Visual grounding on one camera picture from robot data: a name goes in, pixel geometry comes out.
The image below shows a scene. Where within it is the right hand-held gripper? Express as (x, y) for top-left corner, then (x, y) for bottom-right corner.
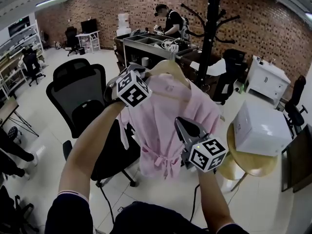
(174, 117), (228, 173)

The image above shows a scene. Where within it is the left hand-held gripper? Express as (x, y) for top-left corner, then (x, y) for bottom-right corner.
(103, 63), (153, 107)

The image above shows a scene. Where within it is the pink robe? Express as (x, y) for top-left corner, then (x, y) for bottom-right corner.
(118, 73), (222, 180)

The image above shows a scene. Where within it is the wooden clothes hanger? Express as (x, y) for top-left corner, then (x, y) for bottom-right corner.
(146, 52), (193, 103)

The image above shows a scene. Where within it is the person's left forearm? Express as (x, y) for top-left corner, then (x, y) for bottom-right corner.
(58, 100), (127, 202)

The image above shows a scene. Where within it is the person's right forearm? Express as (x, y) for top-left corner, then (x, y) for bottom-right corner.
(196, 170), (235, 229)

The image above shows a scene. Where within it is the metal shelf cart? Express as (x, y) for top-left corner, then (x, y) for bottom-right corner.
(122, 32), (198, 70)

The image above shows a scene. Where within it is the white water dispenser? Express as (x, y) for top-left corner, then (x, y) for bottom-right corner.
(116, 13), (132, 37)

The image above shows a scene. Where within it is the small white desk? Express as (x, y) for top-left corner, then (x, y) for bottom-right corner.
(75, 30), (101, 55)

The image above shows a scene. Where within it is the black monitor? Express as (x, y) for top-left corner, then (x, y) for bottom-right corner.
(80, 19), (98, 33)

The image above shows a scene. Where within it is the black mesh office chair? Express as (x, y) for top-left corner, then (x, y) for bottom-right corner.
(45, 58), (137, 188)

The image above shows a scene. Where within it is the white sheet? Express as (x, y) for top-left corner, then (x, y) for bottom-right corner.
(190, 58), (226, 77)

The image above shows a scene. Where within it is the round wooden table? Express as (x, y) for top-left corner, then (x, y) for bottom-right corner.
(216, 123), (279, 193)

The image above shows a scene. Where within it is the large white box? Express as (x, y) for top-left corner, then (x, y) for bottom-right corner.
(231, 100), (293, 156)

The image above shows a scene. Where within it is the black coat rack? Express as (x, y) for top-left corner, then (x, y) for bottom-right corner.
(180, 0), (250, 94)

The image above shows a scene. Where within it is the white cabinet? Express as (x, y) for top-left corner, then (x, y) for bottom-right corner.
(244, 55), (292, 108)

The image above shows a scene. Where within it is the person's dark clothing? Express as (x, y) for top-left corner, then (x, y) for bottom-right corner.
(44, 191), (250, 234)

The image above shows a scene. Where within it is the ceiling light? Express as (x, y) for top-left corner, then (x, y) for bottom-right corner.
(35, 0), (66, 7)

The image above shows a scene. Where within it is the dark low cabinet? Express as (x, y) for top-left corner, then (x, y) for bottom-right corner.
(281, 123), (312, 193)

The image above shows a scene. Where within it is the black swivel chair with armrests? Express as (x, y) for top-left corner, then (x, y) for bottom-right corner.
(283, 75), (309, 139)

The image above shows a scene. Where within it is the white shelving rack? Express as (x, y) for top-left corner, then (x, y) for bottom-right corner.
(0, 20), (45, 101)

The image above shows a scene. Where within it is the wooden desk with black legs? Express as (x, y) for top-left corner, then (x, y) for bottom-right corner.
(0, 98), (39, 138)

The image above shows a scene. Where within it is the black round stool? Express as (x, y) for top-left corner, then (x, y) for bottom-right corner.
(6, 126), (23, 145)

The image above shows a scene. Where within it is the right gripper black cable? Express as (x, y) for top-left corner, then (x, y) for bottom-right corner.
(192, 184), (201, 222)

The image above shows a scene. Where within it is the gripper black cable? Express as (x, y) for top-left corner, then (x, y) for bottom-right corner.
(98, 186), (115, 226)
(192, 184), (201, 222)

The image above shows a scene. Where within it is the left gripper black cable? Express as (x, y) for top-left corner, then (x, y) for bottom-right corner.
(98, 186), (115, 226)

